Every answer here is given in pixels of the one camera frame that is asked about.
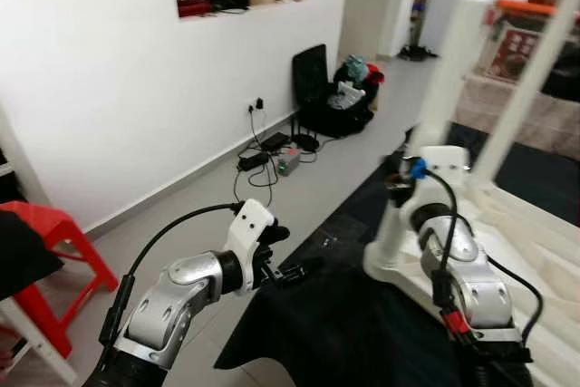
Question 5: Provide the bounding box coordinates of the clear storage box orange lid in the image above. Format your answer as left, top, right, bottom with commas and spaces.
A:
494, 0, 580, 84

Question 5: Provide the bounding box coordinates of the grey floor cable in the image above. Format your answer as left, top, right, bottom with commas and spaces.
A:
234, 111, 314, 211

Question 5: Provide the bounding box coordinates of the grey charger with red label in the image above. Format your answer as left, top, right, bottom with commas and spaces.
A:
276, 147, 302, 177

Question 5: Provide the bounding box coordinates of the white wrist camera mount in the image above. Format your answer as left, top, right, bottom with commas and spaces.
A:
408, 145, 472, 211
225, 198, 277, 293

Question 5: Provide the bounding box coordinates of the beige cloth covered table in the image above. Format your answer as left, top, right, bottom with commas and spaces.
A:
458, 74, 580, 160

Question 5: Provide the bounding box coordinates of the red cloth item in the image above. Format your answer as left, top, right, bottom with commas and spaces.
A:
365, 63, 386, 86

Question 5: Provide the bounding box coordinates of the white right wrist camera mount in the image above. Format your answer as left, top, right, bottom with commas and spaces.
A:
408, 145, 472, 211

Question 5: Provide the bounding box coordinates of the dark red round object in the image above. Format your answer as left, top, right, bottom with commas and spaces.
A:
175, 0, 214, 18

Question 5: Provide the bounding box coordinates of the red plastic stool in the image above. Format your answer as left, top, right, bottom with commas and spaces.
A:
0, 201, 121, 361

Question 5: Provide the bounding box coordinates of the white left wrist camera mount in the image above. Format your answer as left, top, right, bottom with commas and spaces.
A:
225, 198, 277, 293

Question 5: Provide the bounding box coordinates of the red cable tag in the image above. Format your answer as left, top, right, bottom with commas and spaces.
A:
442, 308, 472, 335

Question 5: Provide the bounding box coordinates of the black power strip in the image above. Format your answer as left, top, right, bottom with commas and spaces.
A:
237, 151, 271, 173

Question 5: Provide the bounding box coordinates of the blue cable connector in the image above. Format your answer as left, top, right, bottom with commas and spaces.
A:
408, 159, 429, 181

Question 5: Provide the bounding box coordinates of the black mop head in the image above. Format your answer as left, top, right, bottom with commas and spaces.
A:
399, 43, 438, 62

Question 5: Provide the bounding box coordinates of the teal plush toy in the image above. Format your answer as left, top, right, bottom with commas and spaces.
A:
343, 54, 370, 82

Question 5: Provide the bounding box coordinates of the black cloth cover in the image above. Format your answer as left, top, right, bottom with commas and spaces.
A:
215, 120, 580, 387

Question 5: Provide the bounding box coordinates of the black power adapter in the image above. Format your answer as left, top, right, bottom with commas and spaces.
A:
261, 131, 291, 152

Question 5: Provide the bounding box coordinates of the dark fabric bundle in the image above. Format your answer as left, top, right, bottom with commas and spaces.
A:
0, 210, 64, 302

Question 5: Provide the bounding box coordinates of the white plastic table leg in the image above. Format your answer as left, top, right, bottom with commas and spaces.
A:
471, 0, 580, 184
362, 0, 495, 275

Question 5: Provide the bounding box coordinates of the open black suitcase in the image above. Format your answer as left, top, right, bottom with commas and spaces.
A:
290, 43, 382, 139

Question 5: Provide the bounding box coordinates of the white frame bar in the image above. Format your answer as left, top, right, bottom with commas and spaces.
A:
0, 301, 81, 386

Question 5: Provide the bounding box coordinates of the white plastic bag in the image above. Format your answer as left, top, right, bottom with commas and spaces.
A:
328, 82, 365, 111

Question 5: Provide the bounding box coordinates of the flat black router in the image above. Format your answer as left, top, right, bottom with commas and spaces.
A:
290, 133, 321, 152

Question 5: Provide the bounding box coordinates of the white appliance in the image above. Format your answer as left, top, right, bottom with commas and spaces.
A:
421, 0, 463, 54

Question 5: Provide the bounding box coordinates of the white plastic table top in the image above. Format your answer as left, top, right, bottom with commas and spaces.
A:
362, 169, 580, 387

